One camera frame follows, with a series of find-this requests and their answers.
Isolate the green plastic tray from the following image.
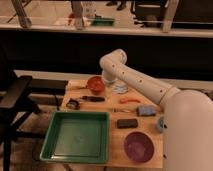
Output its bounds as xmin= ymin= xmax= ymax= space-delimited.
xmin=40 ymin=111 xmax=110 ymax=164

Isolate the clear plastic wrapper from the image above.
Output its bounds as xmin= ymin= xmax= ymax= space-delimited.
xmin=113 ymin=83 xmax=128 ymax=94

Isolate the orange pepper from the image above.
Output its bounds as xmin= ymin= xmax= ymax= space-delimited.
xmin=119 ymin=98 xmax=141 ymax=104

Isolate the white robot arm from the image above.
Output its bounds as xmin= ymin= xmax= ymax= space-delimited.
xmin=100 ymin=49 xmax=213 ymax=171

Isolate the black rectangular sponge block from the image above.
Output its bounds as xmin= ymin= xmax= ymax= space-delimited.
xmin=116 ymin=119 xmax=138 ymax=129

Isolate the green box on floor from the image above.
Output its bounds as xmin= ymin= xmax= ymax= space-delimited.
xmin=91 ymin=18 xmax=114 ymax=26

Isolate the red bowl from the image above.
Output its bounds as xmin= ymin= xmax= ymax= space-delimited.
xmin=87 ymin=76 xmax=105 ymax=95

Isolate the small metal utensil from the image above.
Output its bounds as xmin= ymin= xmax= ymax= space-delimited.
xmin=112 ymin=108 xmax=133 ymax=113

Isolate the black handled tool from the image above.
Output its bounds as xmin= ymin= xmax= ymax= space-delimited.
xmin=82 ymin=96 xmax=105 ymax=102

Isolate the blue cup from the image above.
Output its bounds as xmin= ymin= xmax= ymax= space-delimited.
xmin=156 ymin=116 xmax=164 ymax=133

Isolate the black chair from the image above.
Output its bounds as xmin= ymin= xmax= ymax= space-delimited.
xmin=0 ymin=60 xmax=67 ymax=171

